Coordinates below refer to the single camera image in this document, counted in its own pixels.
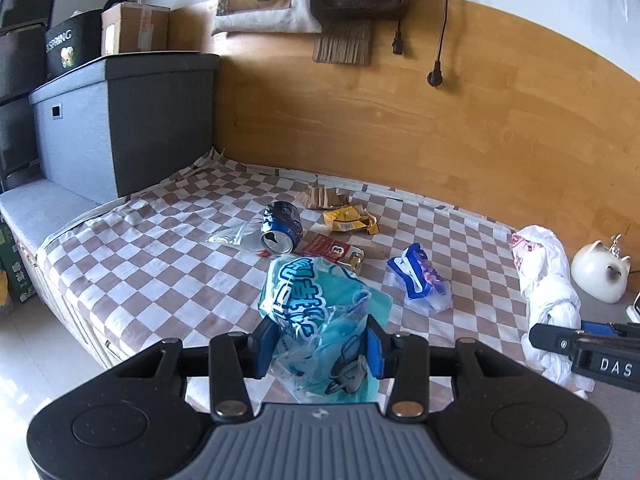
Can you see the checkered brown white cloth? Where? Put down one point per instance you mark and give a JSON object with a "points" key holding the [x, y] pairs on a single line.
{"points": [[145, 268]]}

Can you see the light blue plastic snack bag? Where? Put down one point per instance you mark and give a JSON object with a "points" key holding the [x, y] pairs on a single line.
{"points": [[322, 311]]}

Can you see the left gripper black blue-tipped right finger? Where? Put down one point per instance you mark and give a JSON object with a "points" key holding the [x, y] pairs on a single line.
{"points": [[406, 360]]}

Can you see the white cat figurine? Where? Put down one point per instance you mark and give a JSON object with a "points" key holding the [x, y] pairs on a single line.
{"points": [[602, 271]]}

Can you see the yellow snack wrapper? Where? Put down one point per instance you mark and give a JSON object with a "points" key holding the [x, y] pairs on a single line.
{"points": [[351, 218]]}

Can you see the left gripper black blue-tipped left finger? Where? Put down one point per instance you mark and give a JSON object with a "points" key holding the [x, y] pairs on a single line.
{"points": [[232, 357]]}

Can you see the black printed box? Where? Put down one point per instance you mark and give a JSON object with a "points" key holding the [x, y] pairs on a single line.
{"points": [[74, 42]]}

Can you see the brown cardboard box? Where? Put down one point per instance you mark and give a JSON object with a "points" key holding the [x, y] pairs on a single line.
{"points": [[134, 27]]}

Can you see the crushed blue Pepsi can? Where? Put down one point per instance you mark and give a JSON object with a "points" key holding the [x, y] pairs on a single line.
{"points": [[281, 229]]}

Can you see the clear plastic film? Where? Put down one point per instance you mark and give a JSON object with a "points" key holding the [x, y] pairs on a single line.
{"points": [[247, 235]]}

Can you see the red cigarette pack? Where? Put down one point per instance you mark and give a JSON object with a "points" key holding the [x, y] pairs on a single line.
{"points": [[335, 251]]}

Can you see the grey fabric storage box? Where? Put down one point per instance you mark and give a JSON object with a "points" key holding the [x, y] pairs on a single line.
{"points": [[124, 122]]}

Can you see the white plastic bag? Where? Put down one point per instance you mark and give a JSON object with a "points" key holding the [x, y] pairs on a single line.
{"points": [[544, 274]]}

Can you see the black stacked drawers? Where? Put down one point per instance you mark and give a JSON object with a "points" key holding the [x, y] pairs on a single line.
{"points": [[23, 68]]}

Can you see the black power cable plug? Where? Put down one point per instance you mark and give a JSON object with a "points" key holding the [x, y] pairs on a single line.
{"points": [[434, 77]]}

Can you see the blue white plastic wrapper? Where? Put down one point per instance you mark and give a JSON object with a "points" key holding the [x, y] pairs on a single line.
{"points": [[426, 291]]}

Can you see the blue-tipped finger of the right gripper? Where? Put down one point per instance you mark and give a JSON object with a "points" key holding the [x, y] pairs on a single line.
{"points": [[556, 339]]}

